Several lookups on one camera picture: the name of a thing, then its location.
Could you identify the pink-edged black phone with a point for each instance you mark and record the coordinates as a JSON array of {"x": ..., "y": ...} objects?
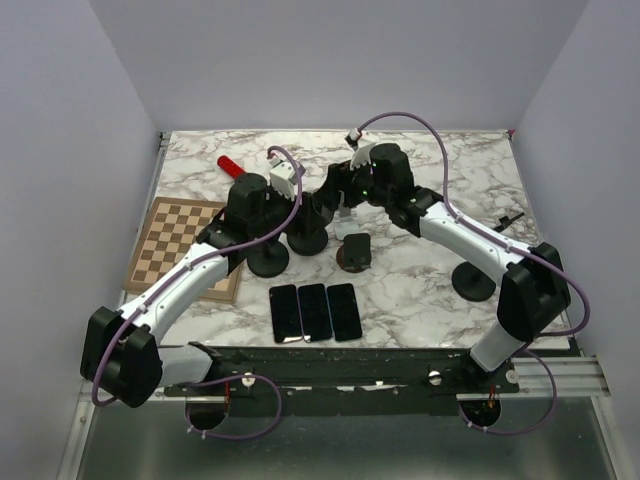
[{"x": 285, "y": 315}]

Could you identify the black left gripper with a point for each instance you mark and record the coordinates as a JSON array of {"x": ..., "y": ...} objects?
[{"x": 275, "y": 195}]

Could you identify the black phone dark case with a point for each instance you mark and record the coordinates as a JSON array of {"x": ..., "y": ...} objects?
[{"x": 344, "y": 312}]

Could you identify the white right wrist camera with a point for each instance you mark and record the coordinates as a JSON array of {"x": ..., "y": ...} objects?
[{"x": 361, "y": 142}]

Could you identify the blue-edged black phone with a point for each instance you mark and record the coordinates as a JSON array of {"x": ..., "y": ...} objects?
[{"x": 314, "y": 313}]

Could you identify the black stand on wooden base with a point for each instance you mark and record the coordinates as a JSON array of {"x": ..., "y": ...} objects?
[{"x": 354, "y": 255}]

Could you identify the white folding phone stand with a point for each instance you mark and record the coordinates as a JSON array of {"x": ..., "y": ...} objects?
[{"x": 345, "y": 222}]

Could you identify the black round-base stand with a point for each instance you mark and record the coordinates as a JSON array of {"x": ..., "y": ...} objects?
[
  {"x": 307, "y": 238},
  {"x": 471, "y": 284},
  {"x": 268, "y": 259}
]

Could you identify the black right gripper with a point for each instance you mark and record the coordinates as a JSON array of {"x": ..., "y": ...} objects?
[{"x": 326, "y": 195}]

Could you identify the black front mounting rail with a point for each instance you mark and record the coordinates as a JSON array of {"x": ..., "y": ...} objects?
[{"x": 256, "y": 382}]

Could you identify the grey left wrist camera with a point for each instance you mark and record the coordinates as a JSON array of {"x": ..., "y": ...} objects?
[{"x": 283, "y": 178}]

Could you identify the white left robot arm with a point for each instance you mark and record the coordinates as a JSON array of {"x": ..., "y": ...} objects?
[{"x": 122, "y": 356}]

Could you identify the wooden chessboard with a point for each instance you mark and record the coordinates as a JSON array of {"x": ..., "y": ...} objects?
[{"x": 170, "y": 227}]

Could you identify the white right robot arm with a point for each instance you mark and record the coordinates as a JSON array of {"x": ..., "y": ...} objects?
[{"x": 532, "y": 289}]

